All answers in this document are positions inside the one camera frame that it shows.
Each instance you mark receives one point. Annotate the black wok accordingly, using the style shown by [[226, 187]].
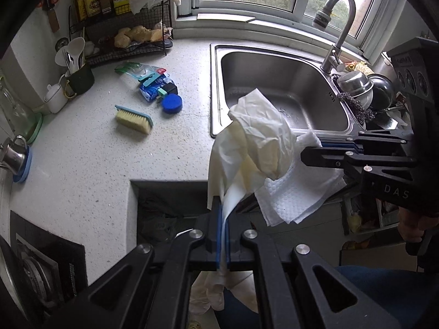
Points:
[[384, 90]]

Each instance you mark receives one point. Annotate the yellow cloth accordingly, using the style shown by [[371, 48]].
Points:
[[356, 65]]

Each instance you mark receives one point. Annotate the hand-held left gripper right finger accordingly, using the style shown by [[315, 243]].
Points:
[[228, 246]]

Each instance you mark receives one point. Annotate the blue packet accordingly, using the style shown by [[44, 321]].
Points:
[[151, 90]]

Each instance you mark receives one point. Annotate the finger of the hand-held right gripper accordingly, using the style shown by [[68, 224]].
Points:
[[325, 157], [339, 144]]

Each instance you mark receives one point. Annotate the green dish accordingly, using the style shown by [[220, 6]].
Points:
[[36, 126]]

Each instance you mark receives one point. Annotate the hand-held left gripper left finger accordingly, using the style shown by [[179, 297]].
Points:
[[217, 236]]

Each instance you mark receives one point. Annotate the metal ladle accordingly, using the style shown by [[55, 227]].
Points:
[[61, 43]]

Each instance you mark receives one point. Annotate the scrub brush with yellow bristles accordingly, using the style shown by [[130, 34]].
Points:
[[134, 120]]

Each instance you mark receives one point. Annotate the ginger root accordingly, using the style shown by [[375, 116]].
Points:
[[144, 34], [121, 38]]

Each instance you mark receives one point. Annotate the window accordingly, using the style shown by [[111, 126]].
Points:
[[205, 17]]

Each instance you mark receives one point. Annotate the steel wool scrubber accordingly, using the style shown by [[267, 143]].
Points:
[[353, 104]]

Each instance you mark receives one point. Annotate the steel faucet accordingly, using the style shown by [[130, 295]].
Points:
[[334, 51]]

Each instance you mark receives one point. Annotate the green clear plastic package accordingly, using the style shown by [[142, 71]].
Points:
[[132, 68]]

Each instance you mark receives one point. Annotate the white ceramic jar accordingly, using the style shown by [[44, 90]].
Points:
[[55, 97]]

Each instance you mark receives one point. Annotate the glass bottle with yellow lid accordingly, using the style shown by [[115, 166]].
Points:
[[15, 109]]

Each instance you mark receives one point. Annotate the person's right hand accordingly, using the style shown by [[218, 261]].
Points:
[[413, 228]]

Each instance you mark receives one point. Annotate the steel bowl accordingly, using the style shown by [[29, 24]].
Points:
[[356, 85]]

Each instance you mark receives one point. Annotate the white rice paddle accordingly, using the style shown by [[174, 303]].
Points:
[[76, 49]]

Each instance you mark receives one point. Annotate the stainless steel sink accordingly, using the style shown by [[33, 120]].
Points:
[[274, 75]]

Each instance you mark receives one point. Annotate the dark green mug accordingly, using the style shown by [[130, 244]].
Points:
[[82, 80]]

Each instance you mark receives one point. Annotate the black glass stove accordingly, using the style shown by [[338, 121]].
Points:
[[51, 264]]

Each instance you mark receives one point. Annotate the small black box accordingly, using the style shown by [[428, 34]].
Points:
[[169, 88]]

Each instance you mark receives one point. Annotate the teal plastic clip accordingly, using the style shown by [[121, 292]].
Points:
[[154, 76]]

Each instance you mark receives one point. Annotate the blue dish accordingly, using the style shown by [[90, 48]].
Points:
[[25, 168]]

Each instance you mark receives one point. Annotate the steel teapot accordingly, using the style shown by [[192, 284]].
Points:
[[13, 156]]

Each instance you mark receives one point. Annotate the white paper towel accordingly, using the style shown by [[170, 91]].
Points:
[[295, 195]]

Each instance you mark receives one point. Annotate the round blue lid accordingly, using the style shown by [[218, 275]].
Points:
[[171, 104]]

